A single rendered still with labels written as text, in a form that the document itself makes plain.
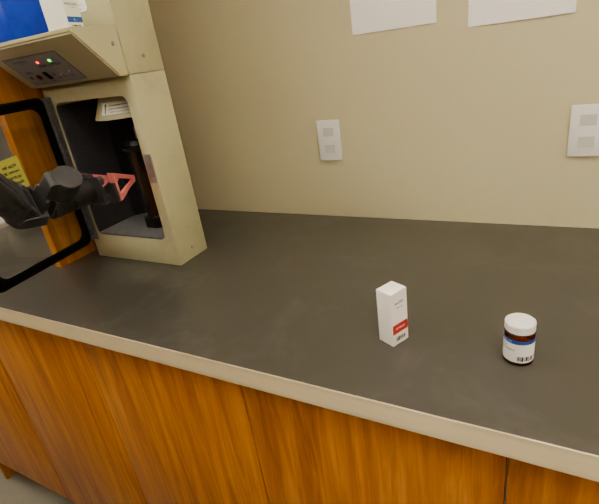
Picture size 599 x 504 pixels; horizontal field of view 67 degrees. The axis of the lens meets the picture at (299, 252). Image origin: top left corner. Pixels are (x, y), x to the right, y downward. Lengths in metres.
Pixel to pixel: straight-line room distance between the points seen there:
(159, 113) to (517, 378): 0.93
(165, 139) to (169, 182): 0.10
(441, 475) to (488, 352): 0.20
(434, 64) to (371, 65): 0.16
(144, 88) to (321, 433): 0.83
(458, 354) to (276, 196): 0.90
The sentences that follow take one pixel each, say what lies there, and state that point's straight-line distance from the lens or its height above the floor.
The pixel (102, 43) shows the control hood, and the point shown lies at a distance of 1.10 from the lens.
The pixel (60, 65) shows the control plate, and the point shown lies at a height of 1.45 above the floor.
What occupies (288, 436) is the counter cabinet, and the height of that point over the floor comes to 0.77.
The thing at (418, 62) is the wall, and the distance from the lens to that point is 1.24.
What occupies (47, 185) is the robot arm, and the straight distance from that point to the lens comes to 1.06.
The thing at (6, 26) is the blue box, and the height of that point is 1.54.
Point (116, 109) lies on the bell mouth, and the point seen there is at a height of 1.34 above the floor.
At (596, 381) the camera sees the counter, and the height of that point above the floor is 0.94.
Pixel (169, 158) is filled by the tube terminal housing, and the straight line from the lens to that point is 1.19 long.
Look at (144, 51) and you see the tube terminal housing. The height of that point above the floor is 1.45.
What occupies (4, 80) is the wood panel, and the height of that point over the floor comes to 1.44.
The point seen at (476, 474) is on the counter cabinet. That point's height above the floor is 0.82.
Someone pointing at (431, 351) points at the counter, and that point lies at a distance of 0.79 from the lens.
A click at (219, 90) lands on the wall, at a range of 1.52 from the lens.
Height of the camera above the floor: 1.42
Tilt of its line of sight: 24 degrees down
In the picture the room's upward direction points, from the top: 9 degrees counter-clockwise
